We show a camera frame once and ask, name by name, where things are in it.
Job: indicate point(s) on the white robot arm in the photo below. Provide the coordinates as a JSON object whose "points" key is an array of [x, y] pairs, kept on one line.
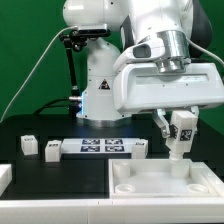
{"points": [[178, 29]]}

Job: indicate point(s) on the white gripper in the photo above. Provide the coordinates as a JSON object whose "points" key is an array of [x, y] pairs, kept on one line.
{"points": [[142, 88]]}

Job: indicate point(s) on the white front fence rail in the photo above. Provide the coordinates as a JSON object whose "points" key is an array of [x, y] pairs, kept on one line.
{"points": [[113, 211]]}

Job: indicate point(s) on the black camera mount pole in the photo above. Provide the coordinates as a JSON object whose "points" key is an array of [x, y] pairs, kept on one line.
{"points": [[75, 106]]}

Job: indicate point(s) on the white right fence block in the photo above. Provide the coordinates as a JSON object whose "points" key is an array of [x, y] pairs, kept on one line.
{"points": [[207, 180]]}

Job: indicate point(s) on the white left fence block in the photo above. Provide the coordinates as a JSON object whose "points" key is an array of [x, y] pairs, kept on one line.
{"points": [[5, 176]]}

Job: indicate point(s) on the grey camera on mount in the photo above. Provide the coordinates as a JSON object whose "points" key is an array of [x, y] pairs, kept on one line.
{"points": [[94, 30]]}

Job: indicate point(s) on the white fence block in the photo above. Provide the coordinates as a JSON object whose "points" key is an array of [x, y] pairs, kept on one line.
{"points": [[5, 176], [207, 180]]}

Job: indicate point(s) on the white square table top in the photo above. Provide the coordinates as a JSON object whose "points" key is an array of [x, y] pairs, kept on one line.
{"points": [[151, 178]]}

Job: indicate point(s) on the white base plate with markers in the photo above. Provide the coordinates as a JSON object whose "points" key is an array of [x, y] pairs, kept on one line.
{"points": [[97, 145]]}

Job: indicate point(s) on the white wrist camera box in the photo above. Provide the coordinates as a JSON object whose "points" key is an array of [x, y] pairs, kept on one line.
{"points": [[135, 54]]}

